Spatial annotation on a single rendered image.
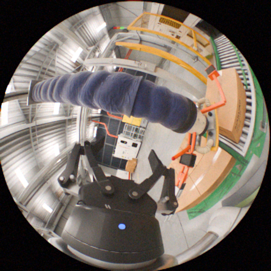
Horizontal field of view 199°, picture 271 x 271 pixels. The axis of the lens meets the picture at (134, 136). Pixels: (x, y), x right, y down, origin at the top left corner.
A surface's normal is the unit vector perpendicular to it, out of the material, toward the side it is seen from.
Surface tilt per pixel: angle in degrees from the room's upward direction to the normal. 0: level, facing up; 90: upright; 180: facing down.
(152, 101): 71
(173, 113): 75
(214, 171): 0
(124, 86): 101
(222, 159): 0
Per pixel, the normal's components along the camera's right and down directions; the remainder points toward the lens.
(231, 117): -0.96, -0.27
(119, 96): 0.04, 0.73
